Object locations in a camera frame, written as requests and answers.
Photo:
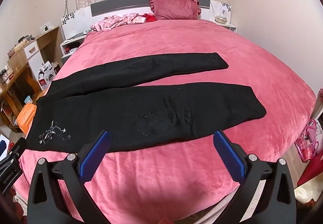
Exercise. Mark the dark pink ruffled pillow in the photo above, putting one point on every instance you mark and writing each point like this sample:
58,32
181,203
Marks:
174,9

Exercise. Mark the grey and white headboard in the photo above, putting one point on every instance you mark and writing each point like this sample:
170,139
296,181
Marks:
118,6

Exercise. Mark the wooden desk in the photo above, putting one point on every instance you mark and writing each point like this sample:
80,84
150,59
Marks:
48,42

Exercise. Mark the black embroidered pants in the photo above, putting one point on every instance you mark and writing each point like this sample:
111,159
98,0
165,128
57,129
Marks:
151,112

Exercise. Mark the small bedside lamp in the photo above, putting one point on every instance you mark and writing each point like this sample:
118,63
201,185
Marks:
222,18

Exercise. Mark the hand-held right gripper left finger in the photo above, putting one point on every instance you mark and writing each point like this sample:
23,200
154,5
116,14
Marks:
94,153

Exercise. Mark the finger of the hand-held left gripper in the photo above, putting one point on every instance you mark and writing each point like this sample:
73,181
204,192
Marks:
19,148

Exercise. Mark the pink floral garment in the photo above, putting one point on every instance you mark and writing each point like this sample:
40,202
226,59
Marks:
116,21

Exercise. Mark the orange plastic stool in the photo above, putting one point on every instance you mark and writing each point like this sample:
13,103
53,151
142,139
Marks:
26,115

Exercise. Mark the pink plush bed blanket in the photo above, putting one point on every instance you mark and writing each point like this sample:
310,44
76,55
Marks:
176,44

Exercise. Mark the red cloth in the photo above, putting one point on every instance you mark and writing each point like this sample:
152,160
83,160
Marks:
150,18

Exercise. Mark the white floral nightstand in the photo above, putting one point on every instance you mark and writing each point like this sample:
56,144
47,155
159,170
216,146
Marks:
223,10
73,21

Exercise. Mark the pink gift bag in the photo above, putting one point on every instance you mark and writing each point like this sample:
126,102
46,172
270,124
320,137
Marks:
306,143

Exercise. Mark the white appliance carton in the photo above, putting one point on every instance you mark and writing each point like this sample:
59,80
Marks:
46,76

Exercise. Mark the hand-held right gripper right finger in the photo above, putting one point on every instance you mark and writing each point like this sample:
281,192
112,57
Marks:
229,155

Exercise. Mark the red paper bag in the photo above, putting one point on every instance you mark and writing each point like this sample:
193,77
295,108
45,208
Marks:
313,171

